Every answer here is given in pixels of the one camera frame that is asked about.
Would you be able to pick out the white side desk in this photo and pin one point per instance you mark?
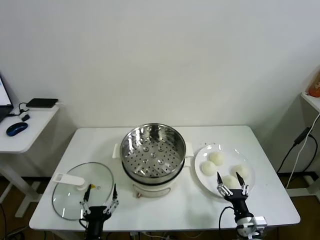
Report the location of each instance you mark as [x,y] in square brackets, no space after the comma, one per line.
[32,135]

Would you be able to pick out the blue black computer mouse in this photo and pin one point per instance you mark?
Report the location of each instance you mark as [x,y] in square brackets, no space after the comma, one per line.
[16,128]

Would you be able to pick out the black flat box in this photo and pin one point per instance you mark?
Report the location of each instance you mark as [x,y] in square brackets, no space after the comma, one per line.
[42,102]

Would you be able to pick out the stainless steel steamer basket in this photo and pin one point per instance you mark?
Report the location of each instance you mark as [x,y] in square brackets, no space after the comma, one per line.
[172,155]

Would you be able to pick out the small black adapter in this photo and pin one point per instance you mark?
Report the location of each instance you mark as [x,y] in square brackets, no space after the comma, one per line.
[25,118]

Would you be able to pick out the white electric cooking pot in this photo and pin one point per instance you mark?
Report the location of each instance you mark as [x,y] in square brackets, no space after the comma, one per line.
[150,188]

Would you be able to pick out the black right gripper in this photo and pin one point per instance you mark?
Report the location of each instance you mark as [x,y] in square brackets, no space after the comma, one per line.
[238,200]

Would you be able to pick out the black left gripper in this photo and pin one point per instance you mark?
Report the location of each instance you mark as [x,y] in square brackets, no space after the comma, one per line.
[96,212]

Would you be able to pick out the black laptop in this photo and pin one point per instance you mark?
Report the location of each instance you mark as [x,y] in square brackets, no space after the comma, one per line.
[3,95]

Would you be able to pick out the white desk with bag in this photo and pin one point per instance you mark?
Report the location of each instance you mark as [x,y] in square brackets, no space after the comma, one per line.
[312,102]

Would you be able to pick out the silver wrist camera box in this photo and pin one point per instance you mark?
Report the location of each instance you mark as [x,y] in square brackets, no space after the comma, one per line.
[260,222]

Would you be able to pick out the white steamed baozi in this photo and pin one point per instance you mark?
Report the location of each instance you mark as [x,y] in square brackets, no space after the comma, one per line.
[217,158]
[208,168]
[231,182]
[243,170]

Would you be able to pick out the white flat box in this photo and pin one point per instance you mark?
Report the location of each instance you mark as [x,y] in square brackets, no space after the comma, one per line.
[42,109]

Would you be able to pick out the white round plate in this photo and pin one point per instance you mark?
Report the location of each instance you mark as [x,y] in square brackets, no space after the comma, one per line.
[225,152]

